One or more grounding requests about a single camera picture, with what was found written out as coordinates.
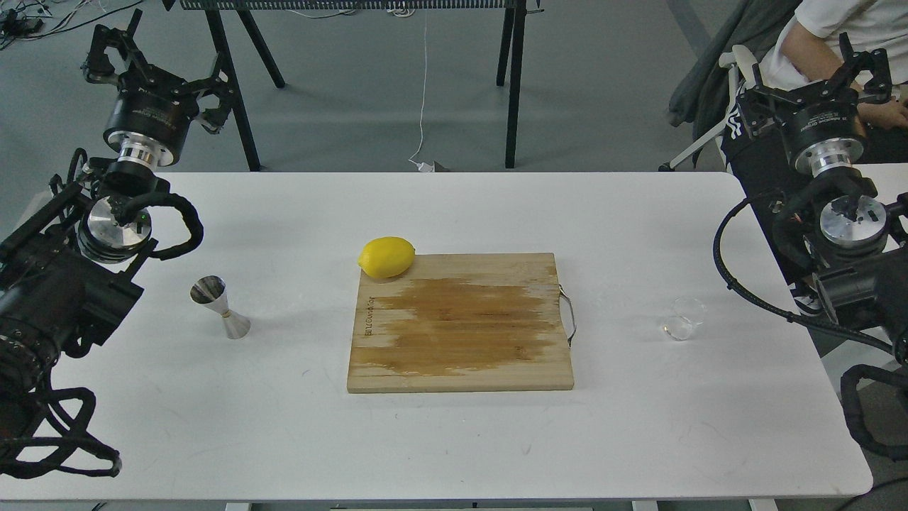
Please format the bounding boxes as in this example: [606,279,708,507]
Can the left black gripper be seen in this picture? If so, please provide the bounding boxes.
[81,26,236,148]

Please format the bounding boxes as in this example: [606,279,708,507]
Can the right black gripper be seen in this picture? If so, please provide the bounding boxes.
[737,32,894,158]

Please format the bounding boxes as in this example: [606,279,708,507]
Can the steel jigger measuring cup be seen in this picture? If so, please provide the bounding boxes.
[190,275,252,339]

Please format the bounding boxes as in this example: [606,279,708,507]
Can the small clear glass cup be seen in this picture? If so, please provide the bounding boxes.
[662,297,708,341]

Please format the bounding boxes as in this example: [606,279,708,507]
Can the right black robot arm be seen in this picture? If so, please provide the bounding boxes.
[712,33,907,365]

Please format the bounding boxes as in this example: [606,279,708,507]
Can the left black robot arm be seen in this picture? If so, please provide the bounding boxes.
[1,25,237,479]

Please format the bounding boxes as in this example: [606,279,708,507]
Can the seated person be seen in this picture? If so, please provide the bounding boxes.
[721,0,908,317]

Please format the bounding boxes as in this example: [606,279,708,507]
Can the white office chair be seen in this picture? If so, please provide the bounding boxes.
[658,43,758,172]

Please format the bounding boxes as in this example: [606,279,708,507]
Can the grey jacket on chair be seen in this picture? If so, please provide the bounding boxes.
[667,0,801,146]

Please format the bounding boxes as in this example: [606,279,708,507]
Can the yellow lemon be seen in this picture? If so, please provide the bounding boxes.
[358,236,416,279]

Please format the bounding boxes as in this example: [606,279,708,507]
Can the black trestle table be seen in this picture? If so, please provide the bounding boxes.
[162,0,544,172]

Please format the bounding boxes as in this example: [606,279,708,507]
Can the wooden cutting board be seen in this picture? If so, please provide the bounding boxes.
[346,253,575,394]

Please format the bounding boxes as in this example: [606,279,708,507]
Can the black cables on floor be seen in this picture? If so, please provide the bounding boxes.
[0,0,146,50]

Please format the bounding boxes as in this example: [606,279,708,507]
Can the white cable on floor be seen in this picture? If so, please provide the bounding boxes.
[408,9,435,173]

